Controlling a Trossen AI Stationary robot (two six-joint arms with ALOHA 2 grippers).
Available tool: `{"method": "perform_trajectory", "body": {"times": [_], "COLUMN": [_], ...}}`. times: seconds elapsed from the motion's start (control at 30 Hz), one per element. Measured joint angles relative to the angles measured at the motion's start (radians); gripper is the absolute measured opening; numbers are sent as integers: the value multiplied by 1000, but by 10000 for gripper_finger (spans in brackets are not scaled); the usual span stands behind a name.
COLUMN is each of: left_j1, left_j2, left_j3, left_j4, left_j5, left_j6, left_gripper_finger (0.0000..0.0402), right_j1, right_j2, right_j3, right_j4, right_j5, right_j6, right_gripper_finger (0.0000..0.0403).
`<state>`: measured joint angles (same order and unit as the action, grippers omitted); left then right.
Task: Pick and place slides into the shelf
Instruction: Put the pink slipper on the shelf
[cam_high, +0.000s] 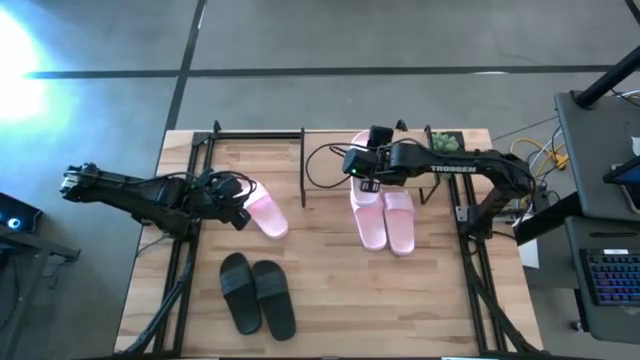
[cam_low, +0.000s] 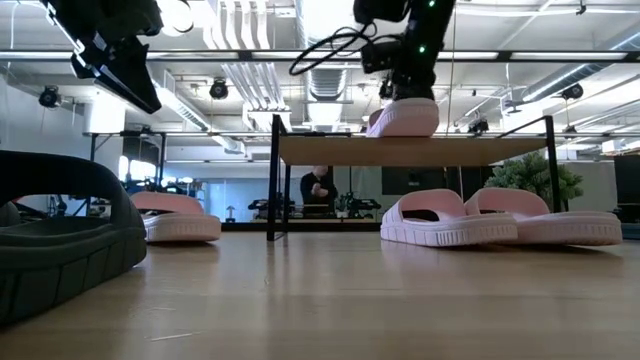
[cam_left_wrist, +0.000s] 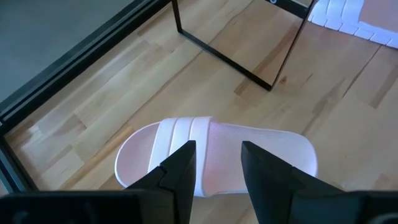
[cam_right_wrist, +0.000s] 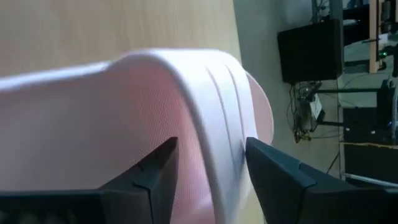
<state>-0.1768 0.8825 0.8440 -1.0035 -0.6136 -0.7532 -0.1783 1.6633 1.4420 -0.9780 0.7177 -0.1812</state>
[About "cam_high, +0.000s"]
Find grey stand base plate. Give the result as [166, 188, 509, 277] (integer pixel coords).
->
[553, 89, 640, 224]

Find black device with blue light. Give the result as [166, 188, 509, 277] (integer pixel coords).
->
[0, 192, 44, 235]

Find black tablet blue screen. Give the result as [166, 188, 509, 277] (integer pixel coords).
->
[602, 155, 640, 187]

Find black rubber slide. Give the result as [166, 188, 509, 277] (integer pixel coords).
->
[218, 251, 263, 336]
[251, 259, 297, 342]

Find black pole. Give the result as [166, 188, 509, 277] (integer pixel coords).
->
[572, 44, 640, 110]

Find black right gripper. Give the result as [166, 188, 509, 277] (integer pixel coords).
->
[342, 144, 409, 195]

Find white cable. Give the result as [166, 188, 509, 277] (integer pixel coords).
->
[524, 124, 569, 166]

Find yellow cable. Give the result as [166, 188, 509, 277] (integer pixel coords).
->
[509, 137, 570, 171]

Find backlit black keyboard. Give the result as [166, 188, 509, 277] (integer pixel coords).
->
[579, 247, 640, 307]

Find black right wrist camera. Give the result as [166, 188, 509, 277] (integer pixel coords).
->
[368, 125, 395, 150]

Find green artificial plant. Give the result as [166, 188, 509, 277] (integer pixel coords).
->
[430, 131, 462, 154]

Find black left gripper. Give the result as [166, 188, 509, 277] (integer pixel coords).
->
[197, 171, 255, 233]

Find black desk beam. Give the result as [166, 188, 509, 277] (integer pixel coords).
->
[512, 192, 584, 246]

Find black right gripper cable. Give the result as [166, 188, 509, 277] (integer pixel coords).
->
[305, 141, 362, 191]

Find grey keyboard desk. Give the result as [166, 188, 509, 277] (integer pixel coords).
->
[564, 215, 640, 346]

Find white box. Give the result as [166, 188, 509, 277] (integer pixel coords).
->
[517, 238, 541, 270]

